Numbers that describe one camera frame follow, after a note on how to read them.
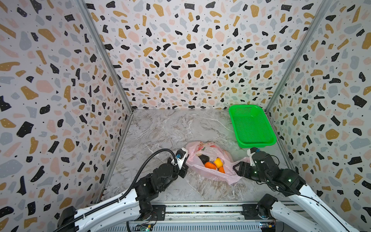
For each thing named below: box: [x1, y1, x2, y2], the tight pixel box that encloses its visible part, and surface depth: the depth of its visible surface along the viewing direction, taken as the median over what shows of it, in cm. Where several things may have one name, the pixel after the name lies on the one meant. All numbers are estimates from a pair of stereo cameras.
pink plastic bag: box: [185, 141, 250, 185], surface depth 81 cm
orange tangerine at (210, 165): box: [204, 161, 217, 171], surface depth 87 cm
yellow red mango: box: [214, 157, 223, 169], surface depth 87 cm
